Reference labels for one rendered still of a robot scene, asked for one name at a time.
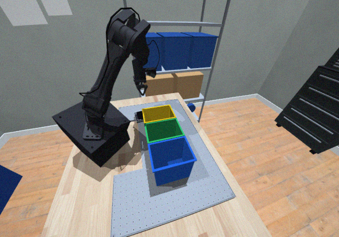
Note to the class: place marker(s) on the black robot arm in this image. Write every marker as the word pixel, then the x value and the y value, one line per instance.
pixel 132 38

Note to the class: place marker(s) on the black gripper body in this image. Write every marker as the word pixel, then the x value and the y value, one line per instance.
pixel 137 79

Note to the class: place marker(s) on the yellow bin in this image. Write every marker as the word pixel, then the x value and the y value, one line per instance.
pixel 159 113

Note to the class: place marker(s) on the green bin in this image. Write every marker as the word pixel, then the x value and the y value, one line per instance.
pixel 163 130

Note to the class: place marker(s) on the blue open-top bin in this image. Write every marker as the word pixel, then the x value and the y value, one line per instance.
pixel 166 157

